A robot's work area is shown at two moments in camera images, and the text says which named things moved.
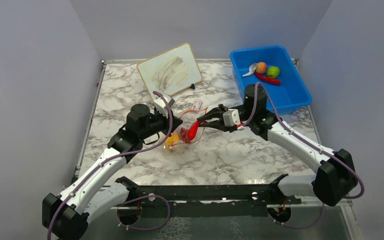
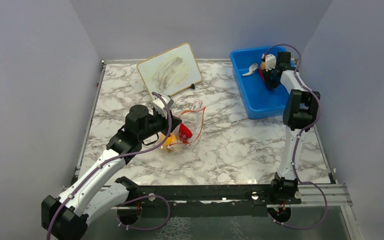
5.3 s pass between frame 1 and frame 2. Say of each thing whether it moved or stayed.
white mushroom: stayed
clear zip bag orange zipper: stayed
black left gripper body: stayed
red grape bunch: stayed
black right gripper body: moved
